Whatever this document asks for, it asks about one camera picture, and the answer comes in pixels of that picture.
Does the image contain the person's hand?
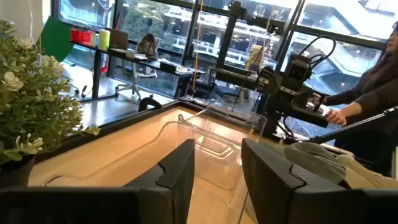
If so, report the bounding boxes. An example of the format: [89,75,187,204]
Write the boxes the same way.
[325,108,348,127]

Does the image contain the red box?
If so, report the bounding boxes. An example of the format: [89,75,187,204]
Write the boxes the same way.
[70,28,96,48]

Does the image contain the brown box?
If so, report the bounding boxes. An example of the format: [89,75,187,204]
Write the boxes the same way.
[108,27,129,50]

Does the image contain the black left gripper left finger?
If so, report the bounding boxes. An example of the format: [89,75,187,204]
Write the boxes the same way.
[123,138,197,224]

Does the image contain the white office chair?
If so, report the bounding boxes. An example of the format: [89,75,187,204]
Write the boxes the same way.
[114,58,158,101]

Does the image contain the black metal post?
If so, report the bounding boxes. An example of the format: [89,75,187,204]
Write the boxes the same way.
[216,0,247,70]

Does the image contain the black table clamp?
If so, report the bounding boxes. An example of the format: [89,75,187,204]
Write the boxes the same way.
[137,96,163,113]

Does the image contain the orange thin pole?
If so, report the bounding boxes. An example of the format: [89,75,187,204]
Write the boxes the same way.
[190,0,205,98]

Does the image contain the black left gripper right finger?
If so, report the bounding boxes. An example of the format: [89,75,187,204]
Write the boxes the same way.
[241,138,307,224]

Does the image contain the patterned bag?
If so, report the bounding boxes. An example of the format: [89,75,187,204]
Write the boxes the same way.
[136,33,160,61]

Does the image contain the dark green baseball cap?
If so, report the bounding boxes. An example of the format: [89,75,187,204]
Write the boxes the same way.
[283,141,348,185]

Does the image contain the black right camera cable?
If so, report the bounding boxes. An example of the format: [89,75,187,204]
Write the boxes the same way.
[298,34,337,70]

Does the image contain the green round board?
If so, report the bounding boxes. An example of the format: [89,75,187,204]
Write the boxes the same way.
[38,16,76,63]

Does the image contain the green potted artificial plant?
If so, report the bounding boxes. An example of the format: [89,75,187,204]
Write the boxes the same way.
[0,19,101,189]

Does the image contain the yellow-green cylinder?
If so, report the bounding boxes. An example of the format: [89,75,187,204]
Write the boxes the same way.
[98,29,112,52]

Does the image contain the black diagonal beam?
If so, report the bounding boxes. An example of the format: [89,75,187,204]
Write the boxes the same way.
[309,106,398,145]

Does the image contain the white and yellow cup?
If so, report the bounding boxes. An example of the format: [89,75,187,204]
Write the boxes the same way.
[245,44,264,71]

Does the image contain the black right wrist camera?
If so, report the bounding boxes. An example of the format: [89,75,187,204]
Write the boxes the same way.
[285,54,313,83]

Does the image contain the beige baseball cap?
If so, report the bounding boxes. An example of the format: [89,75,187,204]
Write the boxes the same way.
[335,153,398,190]

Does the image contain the person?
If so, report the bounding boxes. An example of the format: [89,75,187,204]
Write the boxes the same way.
[323,20,398,177]

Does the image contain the black office desk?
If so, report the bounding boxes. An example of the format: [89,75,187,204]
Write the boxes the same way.
[68,39,206,101]

